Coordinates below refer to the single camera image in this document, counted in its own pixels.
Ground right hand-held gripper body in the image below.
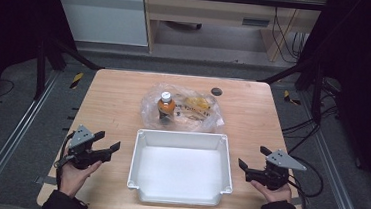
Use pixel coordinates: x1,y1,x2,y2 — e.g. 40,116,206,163
250,147,309,194

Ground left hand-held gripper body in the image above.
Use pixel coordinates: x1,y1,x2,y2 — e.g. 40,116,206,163
62,123,106,172

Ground person's right hand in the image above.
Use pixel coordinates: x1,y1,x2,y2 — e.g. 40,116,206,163
248,179,294,206

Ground person's left hand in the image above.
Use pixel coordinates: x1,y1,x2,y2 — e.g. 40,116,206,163
55,148,104,201

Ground yellow black floor tape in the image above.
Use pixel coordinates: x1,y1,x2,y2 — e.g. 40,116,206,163
281,88,303,107
69,70,86,91

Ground grey tape strip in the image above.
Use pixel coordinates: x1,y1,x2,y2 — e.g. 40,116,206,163
34,174,59,187

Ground clear plastic bag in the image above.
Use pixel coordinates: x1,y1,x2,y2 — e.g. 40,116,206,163
138,81,229,137

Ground white plastic bin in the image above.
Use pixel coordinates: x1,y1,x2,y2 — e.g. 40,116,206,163
125,126,238,209

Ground orange drink bottle white cap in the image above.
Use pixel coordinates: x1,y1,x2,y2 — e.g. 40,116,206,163
155,90,178,126

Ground black metal stand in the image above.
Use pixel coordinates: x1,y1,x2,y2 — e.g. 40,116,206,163
254,51,329,127
32,34,108,106

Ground dark round table grommet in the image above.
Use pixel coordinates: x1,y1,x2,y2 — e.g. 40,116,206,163
209,86,224,98

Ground yellow packet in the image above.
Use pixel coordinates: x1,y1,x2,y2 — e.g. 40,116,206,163
183,94,213,114

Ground white cabinet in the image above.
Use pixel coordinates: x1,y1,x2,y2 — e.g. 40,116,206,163
45,0,153,48

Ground black curtain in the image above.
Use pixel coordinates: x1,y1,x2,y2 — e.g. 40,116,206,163
0,0,82,124
288,0,371,203

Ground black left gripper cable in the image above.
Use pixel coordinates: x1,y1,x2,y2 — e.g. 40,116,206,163
52,130,76,190

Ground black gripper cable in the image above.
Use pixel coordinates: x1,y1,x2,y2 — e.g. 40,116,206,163
52,130,76,190
285,155,327,201

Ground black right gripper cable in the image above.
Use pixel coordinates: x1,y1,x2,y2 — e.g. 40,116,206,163
285,155,327,201

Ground bundle of black floor cables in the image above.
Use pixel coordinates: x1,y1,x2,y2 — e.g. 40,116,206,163
279,73,344,160

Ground silver metal floor rail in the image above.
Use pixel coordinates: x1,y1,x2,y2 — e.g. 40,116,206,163
0,65,61,209
293,90,371,209

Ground black hanging desk cables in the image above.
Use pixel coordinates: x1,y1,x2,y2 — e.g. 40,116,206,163
267,0,312,66

